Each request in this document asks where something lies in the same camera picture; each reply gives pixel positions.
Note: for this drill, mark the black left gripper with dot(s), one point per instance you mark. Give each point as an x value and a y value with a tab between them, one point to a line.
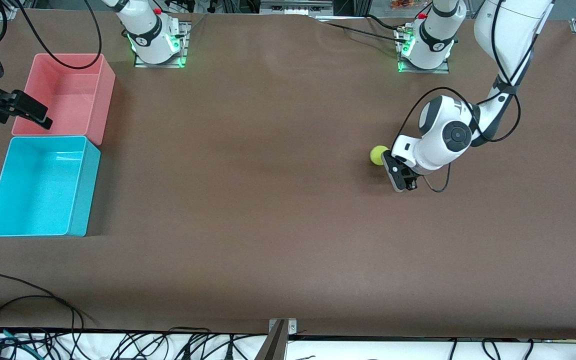
409	182

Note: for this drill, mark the yellow-green tennis ball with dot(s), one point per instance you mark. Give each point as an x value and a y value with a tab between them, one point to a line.
378	155

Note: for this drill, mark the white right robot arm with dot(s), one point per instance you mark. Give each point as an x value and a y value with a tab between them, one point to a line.
145	30

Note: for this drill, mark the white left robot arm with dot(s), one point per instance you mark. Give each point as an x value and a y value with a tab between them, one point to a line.
443	135

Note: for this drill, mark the pink plastic bin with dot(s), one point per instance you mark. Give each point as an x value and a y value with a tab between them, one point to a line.
73	95

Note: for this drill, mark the blue plastic bin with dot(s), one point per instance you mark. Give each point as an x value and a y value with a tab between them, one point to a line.
33	190

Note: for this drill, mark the orange background item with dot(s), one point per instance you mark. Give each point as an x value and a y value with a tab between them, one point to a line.
403	5

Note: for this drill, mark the grey power strip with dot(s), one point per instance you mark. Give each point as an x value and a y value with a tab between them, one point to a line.
293	7

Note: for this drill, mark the dark grey beam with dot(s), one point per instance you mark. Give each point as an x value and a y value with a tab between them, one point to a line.
273	350

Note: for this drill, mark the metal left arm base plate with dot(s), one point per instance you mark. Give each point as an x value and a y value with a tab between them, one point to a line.
445	70

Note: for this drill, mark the small metal bracket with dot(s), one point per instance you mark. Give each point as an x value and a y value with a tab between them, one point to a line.
292	327

